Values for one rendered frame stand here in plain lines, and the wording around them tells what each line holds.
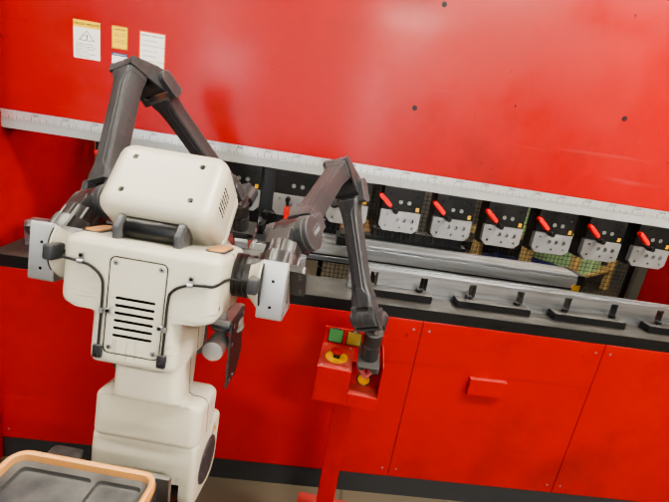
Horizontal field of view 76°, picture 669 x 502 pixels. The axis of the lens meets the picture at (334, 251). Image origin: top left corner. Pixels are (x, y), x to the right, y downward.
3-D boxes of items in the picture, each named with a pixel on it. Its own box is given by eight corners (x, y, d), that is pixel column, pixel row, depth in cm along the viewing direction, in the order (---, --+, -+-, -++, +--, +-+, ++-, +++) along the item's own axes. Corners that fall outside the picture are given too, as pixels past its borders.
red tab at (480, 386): (466, 394, 169) (471, 378, 167) (465, 391, 171) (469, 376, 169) (503, 398, 170) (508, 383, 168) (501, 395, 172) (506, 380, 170)
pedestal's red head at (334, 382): (312, 398, 133) (320, 348, 128) (319, 371, 148) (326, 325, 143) (374, 411, 132) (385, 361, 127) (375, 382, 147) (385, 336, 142)
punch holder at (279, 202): (271, 213, 158) (276, 168, 153) (274, 208, 166) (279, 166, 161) (312, 219, 159) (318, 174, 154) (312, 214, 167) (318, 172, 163)
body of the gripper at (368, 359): (379, 350, 137) (382, 333, 133) (377, 374, 129) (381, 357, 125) (359, 347, 138) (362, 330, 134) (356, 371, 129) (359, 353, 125)
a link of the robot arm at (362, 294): (326, 183, 125) (360, 176, 121) (334, 185, 131) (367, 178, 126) (346, 330, 124) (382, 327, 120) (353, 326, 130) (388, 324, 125)
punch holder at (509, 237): (480, 243, 164) (491, 201, 159) (472, 237, 172) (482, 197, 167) (517, 249, 165) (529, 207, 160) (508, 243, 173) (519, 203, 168)
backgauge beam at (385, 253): (76, 228, 185) (76, 204, 182) (93, 221, 199) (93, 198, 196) (578, 297, 202) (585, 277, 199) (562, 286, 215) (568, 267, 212)
